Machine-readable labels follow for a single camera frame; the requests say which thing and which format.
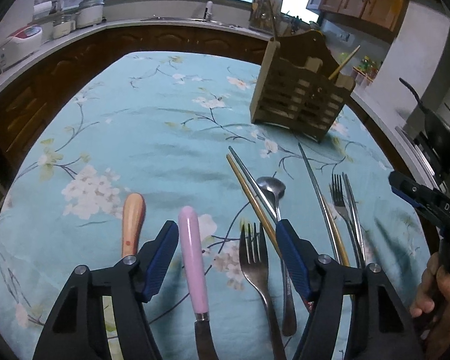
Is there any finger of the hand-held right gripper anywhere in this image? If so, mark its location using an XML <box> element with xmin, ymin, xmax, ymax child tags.
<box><xmin>389</xmin><ymin>172</ymin><xmax>432</xmax><ymax>211</ymax></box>

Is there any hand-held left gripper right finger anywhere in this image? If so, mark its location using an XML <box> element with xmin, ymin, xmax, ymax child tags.
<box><xmin>275</xmin><ymin>220</ymin><xmax>424</xmax><ymax>360</ymax></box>

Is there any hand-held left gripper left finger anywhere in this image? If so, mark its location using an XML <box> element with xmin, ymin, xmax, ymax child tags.
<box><xmin>32</xmin><ymin>220</ymin><xmax>180</xmax><ymax>360</ymax></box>

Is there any pink handled knife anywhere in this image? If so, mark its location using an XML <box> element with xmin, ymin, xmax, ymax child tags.
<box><xmin>178</xmin><ymin>206</ymin><xmax>220</xmax><ymax>360</ymax></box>

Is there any large silver fork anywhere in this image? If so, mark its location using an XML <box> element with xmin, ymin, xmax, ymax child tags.
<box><xmin>239</xmin><ymin>221</ymin><xmax>288</xmax><ymax>360</ymax></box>

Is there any gold chopstick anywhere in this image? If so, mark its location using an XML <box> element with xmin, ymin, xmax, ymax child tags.
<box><xmin>320</xmin><ymin>194</ymin><xmax>352</xmax><ymax>268</ymax></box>
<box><xmin>226</xmin><ymin>154</ymin><xmax>286</xmax><ymax>260</ymax></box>
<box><xmin>328</xmin><ymin>45</ymin><xmax>361</xmax><ymax>81</ymax></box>

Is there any wooden handled knife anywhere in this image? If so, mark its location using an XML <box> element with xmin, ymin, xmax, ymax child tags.
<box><xmin>121</xmin><ymin>193</ymin><xmax>146</xmax><ymax>260</ymax></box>

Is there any silver chopstick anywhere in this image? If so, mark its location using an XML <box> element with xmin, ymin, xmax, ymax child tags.
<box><xmin>228</xmin><ymin>146</ymin><xmax>279</xmax><ymax>223</ymax></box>
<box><xmin>298</xmin><ymin>143</ymin><xmax>343</xmax><ymax>265</ymax></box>
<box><xmin>341</xmin><ymin>172</ymin><xmax>367</xmax><ymax>268</ymax></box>

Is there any small silver fork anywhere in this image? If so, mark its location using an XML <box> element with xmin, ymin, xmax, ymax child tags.
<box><xmin>329</xmin><ymin>174</ymin><xmax>361</xmax><ymax>268</ymax></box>

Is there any silver spoon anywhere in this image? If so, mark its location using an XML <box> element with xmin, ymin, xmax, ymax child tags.
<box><xmin>256</xmin><ymin>176</ymin><xmax>298</xmax><ymax>337</ymax></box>

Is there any wooden utensil holder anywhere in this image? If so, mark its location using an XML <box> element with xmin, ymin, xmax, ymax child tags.
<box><xmin>250</xmin><ymin>30</ymin><xmax>357</xmax><ymax>143</ymax></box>

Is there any person's right hand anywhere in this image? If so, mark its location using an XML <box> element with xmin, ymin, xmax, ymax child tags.
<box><xmin>410</xmin><ymin>251</ymin><xmax>450</xmax><ymax>360</ymax></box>

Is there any gas stove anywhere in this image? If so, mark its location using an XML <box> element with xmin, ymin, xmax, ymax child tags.
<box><xmin>395</xmin><ymin>125</ymin><xmax>450</xmax><ymax>193</ymax></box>

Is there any black frying pan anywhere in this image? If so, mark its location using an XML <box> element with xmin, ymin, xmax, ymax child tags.
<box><xmin>399</xmin><ymin>77</ymin><xmax>450</xmax><ymax>174</ymax></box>

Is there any spice jar set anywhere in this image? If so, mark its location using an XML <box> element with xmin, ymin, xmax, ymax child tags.
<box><xmin>354</xmin><ymin>56</ymin><xmax>383</xmax><ymax>89</ymax></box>

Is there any floral light blue tablecloth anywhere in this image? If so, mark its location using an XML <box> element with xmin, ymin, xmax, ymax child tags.
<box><xmin>0</xmin><ymin>50</ymin><xmax>432</xmax><ymax>360</ymax></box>

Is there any knife block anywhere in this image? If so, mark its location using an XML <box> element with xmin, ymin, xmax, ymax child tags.
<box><xmin>281</xmin><ymin>14</ymin><xmax>301</xmax><ymax>35</ymax></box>

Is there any wooden countertop utensil rack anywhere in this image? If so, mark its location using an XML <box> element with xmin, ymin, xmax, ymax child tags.
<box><xmin>249</xmin><ymin>0</ymin><xmax>282</xmax><ymax>33</ymax></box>

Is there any steel kitchen sink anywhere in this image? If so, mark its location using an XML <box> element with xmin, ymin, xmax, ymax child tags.
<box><xmin>140</xmin><ymin>15</ymin><xmax>226</xmax><ymax>24</ymax></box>

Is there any small glass lidded pot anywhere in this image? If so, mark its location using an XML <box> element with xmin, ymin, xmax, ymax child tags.
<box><xmin>52</xmin><ymin>13</ymin><xmax>78</xmax><ymax>40</ymax></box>

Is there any white and red rice cooker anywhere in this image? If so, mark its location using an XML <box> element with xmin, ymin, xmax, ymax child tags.
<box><xmin>0</xmin><ymin>25</ymin><xmax>44</xmax><ymax>69</ymax></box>

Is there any white electric cooking pot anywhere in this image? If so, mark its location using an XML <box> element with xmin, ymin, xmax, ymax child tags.
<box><xmin>76</xmin><ymin>0</ymin><xmax>106</xmax><ymax>29</ymax></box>

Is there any paper towel roll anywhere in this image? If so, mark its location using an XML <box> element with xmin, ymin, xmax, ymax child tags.
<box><xmin>33</xmin><ymin>1</ymin><xmax>54</xmax><ymax>20</ymax></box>

